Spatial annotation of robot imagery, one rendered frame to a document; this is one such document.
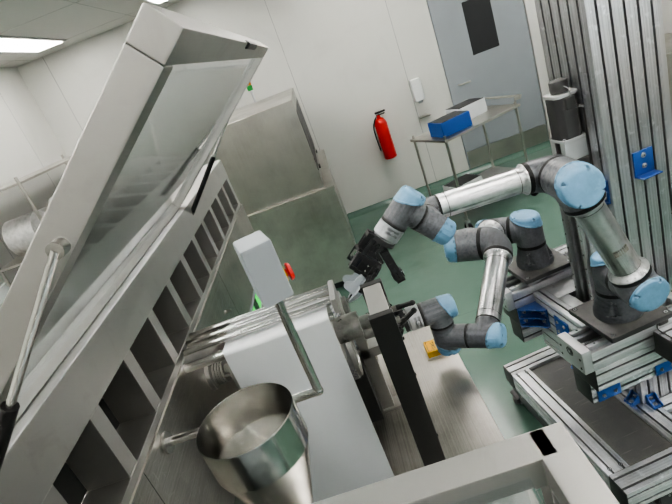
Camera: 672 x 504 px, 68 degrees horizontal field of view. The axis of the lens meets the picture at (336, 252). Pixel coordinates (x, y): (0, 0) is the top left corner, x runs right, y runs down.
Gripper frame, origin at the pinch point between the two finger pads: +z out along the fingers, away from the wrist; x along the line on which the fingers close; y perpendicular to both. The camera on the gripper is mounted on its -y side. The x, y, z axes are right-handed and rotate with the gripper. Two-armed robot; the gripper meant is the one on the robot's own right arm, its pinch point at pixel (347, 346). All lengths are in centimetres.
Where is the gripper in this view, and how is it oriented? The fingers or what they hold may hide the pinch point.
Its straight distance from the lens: 158.9
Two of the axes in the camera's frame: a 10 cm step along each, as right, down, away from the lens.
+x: 0.7, 3.7, -9.3
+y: -3.4, -8.7, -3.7
